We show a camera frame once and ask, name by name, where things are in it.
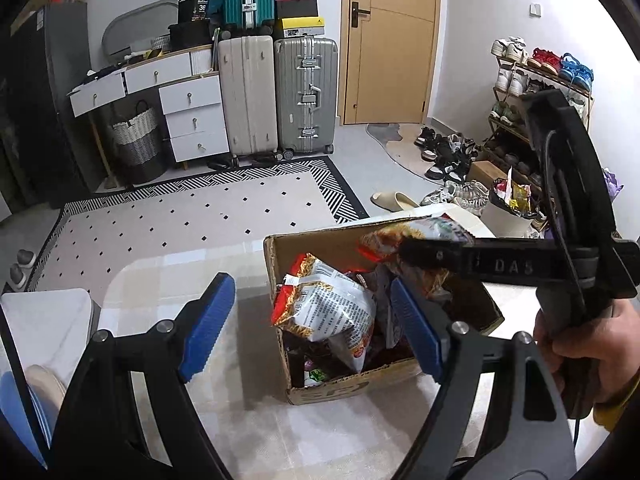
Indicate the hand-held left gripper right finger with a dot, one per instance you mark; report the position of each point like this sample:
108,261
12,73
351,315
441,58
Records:
417,332

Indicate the white sneaker pair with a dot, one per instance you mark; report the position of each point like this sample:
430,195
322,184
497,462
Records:
510,50

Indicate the wooden shoe rack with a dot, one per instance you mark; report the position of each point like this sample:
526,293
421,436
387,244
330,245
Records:
505,130

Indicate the blue basin stack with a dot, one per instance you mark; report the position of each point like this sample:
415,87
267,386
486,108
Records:
20,415

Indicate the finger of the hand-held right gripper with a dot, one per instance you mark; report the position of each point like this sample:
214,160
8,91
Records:
500,262

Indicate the white waste bin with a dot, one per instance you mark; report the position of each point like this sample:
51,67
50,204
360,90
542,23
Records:
507,222

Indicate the colourful crumpled wrappers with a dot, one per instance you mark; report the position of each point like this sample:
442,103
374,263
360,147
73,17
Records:
515,195

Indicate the black printed paper bag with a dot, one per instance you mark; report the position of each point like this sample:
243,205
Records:
194,5

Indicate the grey slipper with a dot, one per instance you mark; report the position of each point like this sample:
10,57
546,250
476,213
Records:
26,258
17,276

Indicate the woven laundry basket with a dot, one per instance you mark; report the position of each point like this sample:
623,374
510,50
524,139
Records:
135,145

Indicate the beige slipper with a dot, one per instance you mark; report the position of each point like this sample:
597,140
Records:
395,201

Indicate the wooden door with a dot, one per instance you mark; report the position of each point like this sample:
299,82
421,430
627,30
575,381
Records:
390,60

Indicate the red black noodle packet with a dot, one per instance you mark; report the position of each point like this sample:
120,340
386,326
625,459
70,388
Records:
320,352

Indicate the silver suitcase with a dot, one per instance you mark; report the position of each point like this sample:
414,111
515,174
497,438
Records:
305,100

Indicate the white red noodle packet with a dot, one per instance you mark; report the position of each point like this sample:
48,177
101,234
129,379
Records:
385,240

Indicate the beige suitcase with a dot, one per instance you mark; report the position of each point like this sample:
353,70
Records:
247,95

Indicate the grey oval tub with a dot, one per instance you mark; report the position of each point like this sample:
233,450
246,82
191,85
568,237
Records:
135,27

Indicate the green white small packet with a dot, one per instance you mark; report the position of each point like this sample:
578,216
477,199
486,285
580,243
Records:
316,376

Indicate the black storage box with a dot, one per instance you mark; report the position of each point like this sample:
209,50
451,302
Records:
189,35

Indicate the yellow black shoe box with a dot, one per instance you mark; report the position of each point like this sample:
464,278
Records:
300,27

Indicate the red white snack packet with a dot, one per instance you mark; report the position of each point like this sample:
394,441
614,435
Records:
325,310

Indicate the cluster of dark and grey sneakers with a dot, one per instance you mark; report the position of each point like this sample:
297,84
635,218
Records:
450,160

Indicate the white drawer desk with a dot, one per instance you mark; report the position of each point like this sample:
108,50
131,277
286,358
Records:
192,120

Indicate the purple bag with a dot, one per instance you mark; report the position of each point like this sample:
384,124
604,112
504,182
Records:
612,187

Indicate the white stool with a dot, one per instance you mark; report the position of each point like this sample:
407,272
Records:
45,330

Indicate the beige grey door mat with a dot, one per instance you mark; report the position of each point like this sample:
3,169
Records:
400,152

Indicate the grey fridge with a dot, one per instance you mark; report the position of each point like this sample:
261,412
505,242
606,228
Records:
70,110

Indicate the small brown cardboard box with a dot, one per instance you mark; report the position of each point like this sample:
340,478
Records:
485,172

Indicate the rows of assorted shoes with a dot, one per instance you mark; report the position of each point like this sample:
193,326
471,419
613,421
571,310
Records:
510,110

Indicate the beige bowl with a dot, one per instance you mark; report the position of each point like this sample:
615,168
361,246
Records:
45,385

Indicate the dotted rug with striped border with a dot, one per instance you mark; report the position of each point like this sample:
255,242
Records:
200,220

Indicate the person's right hand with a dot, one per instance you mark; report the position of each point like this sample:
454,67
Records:
610,335

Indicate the white wall switch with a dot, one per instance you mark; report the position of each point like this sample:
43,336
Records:
535,9

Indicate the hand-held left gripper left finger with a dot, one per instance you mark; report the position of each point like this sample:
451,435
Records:
207,330

